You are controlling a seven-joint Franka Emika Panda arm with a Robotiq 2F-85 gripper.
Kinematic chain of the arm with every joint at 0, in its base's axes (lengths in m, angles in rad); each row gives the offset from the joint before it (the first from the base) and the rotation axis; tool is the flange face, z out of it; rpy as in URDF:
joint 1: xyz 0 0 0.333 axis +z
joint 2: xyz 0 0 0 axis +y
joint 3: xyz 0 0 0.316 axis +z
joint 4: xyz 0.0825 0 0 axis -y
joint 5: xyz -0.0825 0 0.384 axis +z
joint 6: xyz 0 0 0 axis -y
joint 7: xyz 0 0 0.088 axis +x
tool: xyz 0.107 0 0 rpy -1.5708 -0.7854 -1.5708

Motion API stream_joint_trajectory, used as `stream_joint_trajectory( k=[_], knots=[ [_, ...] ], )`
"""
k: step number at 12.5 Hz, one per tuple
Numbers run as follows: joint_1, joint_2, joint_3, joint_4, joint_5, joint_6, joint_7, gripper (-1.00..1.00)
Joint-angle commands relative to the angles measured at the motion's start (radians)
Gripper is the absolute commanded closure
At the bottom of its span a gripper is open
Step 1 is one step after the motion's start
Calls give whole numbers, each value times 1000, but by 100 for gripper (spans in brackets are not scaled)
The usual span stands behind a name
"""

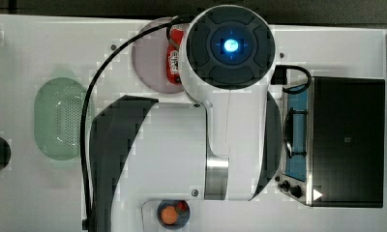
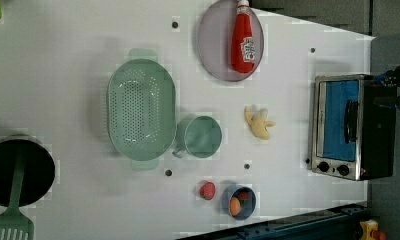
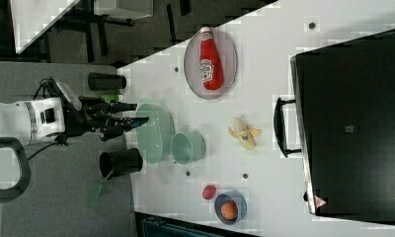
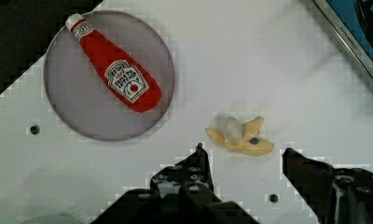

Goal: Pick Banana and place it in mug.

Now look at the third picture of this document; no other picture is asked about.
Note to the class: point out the grey oval plate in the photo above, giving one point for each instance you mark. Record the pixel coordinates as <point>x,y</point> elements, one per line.
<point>228,58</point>

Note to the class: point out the black toaster oven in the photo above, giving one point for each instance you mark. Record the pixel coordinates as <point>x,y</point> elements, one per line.
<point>344,95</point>

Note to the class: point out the black cylinder cup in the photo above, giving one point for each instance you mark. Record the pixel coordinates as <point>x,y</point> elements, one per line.
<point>104,82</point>

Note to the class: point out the black utensil cup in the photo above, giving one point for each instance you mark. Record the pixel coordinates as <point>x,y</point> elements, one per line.
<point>120,163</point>

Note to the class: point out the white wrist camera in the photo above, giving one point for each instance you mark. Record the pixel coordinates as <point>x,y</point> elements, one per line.
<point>70,96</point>

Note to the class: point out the red ketchup bottle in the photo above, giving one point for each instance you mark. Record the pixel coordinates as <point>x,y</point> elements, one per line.
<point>210,66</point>

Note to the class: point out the green perforated colander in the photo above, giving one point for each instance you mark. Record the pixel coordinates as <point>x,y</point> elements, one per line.
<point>155,136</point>

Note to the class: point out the orange toy fruit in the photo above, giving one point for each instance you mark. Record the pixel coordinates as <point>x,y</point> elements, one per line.
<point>229,210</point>

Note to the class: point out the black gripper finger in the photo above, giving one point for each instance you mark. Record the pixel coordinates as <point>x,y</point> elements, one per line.
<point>118,107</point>
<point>129,124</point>

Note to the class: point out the white side table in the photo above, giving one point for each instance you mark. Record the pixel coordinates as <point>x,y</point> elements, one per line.
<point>31,18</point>

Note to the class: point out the green bottle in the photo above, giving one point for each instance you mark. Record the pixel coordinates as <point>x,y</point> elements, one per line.
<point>109,98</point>

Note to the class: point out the red toy strawberry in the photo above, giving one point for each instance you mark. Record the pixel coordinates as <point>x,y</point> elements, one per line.
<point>209,192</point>

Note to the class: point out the green slotted spatula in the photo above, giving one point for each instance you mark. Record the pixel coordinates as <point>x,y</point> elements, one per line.
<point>96,191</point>

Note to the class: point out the green mug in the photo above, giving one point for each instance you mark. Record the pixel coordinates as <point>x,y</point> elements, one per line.
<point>187,147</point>

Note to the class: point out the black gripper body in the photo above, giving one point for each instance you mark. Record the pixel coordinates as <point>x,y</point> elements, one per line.
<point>95,115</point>

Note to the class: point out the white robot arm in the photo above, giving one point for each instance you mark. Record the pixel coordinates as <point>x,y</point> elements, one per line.
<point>51,122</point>

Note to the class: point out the blue bowl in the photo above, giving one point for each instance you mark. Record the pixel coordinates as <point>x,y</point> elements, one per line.
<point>230,196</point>

